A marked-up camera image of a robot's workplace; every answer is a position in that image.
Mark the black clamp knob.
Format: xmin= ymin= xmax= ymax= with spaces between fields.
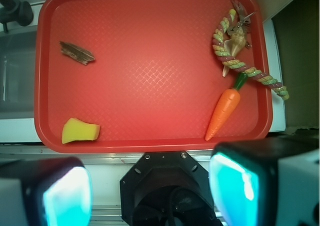
xmin=0 ymin=0 xmax=34 ymax=33

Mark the red plastic tray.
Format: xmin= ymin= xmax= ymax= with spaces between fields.
xmin=34 ymin=0 xmax=273 ymax=153

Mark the beige conch seashell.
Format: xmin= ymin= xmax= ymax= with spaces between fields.
xmin=221 ymin=27 xmax=248 ymax=78

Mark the orange plastic carrot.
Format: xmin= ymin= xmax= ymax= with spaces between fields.
xmin=204 ymin=73 xmax=248 ymax=141

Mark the twisted multicolour rope toy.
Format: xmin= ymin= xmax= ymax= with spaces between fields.
xmin=212 ymin=8 xmax=290 ymax=100

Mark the brown bark wood piece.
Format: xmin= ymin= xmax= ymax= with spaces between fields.
xmin=59 ymin=41 xmax=96 ymax=65

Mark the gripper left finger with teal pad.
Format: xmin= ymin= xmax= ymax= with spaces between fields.
xmin=0 ymin=157 xmax=93 ymax=226

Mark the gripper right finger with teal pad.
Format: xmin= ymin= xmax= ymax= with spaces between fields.
xmin=208 ymin=135 xmax=320 ymax=226

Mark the yellow sponge piece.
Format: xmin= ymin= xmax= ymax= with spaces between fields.
xmin=61 ymin=118 xmax=100 ymax=144

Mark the black octagonal mount plate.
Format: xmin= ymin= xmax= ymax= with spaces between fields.
xmin=119 ymin=152 xmax=222 ymax=226

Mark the brown dried plant piece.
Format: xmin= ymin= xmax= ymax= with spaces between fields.
xmin=227 ymin=0 xmax=256 ymax=37

